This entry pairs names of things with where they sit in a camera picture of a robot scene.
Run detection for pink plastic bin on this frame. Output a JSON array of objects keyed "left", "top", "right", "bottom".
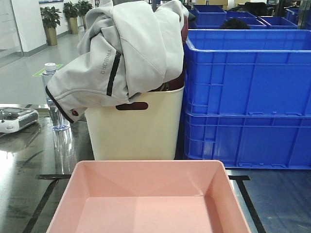
[{"left": 48, "top": 160, "right": 250, "bottom": 233}]

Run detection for cream plastic basket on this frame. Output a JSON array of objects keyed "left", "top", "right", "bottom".
[{"left": 85, "top": 87, "right": 184, "bottom": 160}]

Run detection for grey Tribord jacket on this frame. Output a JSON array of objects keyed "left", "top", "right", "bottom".
[{"left": 46, "top": 0, "right": 189, "bottom": 123}]

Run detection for large blue crate upper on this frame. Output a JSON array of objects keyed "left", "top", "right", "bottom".
[{"left": 184, "top": 29, "right": 311, "bottom": 117}]

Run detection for large blue crate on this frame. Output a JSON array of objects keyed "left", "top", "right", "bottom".
[
  {"left": 184, "top": 29, "right": 311, "bottom": 117},
  {"left": 184, "top": 112, "right": 311, "bottom": 169}
]

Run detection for large blue crate lower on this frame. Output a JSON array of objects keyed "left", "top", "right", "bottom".
[{"left": 184, "top": 112, "right": 311, "bottom": 169}]

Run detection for clear plastic water bottle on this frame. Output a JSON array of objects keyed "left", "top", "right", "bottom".
[{"left": 41, "top": 62, "right": 71, "bottom": 132}]

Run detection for background blue crates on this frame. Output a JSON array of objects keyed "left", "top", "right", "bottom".
[{"left": 189, "top": 5, "right": 298, "bottom": 30}]

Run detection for stainless steel table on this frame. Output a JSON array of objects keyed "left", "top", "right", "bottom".
[{"left": 0, "top": 105, "right": 311, "bottom": 233}]

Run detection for far potted plant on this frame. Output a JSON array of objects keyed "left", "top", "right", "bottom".
[{"left": 63, "top": 1, "right": 78, "bottom": 34}]

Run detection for white handheld device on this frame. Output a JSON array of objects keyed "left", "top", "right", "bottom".
[{"left": 0, "top": 107, "right": 39, "bottom": 133}]

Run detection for potted plant in gold pot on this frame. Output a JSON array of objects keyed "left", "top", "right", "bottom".
[{"left": 40, "top": 6, "right": 61, "bottom": 46}]

